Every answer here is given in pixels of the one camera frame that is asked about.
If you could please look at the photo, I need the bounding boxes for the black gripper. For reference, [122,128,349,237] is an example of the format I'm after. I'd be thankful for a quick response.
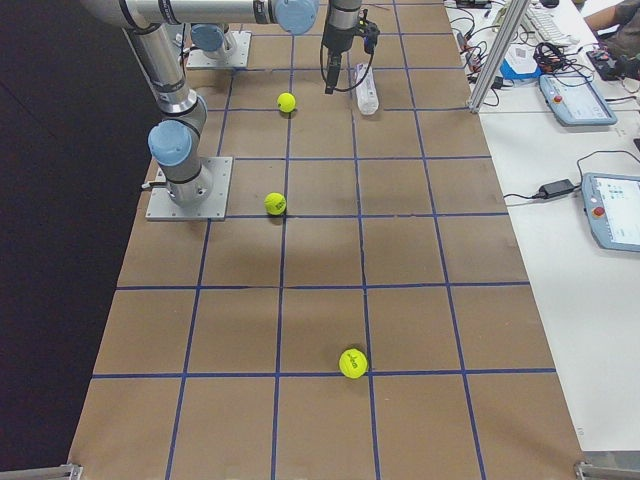
[322,9,359,95]

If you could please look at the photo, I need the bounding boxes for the white tennis ball can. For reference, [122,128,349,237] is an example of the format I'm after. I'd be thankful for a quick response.
[354,63,379,116]

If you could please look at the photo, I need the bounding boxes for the far yellow tennis ball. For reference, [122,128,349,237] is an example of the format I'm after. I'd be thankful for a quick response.
[277,92,297,114]

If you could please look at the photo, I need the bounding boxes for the yellow tennis ball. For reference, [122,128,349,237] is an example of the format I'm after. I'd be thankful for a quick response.
[277,92,297,114]
[264,192,287,216]
[338,348,369,379]

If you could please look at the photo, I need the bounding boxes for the middle yellow tennis ball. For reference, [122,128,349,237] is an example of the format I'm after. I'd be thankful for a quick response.
[264,192,287,216]

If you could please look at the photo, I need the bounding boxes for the near yellow tennis ball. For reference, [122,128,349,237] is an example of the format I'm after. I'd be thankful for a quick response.
[338,348,369,379]

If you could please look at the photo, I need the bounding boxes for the blue white box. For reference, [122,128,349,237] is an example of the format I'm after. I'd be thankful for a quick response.
[500,44,542,80]

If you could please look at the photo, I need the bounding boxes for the white keyboard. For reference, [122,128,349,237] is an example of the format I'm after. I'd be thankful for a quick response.
[522,5,579,47]

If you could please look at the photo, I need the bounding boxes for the brown paper table cover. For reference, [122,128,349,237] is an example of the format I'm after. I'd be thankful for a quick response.
[69,1,580,479]

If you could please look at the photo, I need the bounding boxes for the upper teach pendant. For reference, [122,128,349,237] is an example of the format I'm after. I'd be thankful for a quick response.
[538,74,617,127]

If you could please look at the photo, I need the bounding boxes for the teach pendant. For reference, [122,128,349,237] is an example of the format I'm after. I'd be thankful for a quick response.
[538,74,617,127]
[581,172,640,252]

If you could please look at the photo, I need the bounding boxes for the black power adapter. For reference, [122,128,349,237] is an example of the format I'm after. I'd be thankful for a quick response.
[536,179,576,200]

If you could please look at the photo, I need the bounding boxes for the seated person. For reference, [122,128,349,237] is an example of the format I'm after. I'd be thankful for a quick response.
[585,0,639,50]

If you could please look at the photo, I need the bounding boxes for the lower teach pendant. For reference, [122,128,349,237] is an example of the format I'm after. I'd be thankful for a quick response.
[581,172,640,252]

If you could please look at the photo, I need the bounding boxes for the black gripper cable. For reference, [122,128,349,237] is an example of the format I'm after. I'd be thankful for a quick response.
[333,19,381,93]

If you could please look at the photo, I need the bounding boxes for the aluminium frame post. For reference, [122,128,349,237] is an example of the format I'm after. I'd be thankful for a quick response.
[468,0,529,113]

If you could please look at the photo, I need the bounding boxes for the tangled black cables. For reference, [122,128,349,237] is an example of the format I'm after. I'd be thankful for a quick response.
[534,41,599,79]

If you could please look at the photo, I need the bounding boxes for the black adapter cable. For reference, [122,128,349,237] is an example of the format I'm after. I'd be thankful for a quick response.
[502,149,640,207]

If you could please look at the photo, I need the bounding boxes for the right corner metal bracket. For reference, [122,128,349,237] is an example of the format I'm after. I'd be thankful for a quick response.
[574,462,640,480]

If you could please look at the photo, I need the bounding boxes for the corner metal bracket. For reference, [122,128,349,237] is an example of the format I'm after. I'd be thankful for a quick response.
[0,463,84,480]
[574,462,640,480]

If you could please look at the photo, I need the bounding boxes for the left corner metal bracket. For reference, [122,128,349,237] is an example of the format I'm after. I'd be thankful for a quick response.
[0,463,84,480]

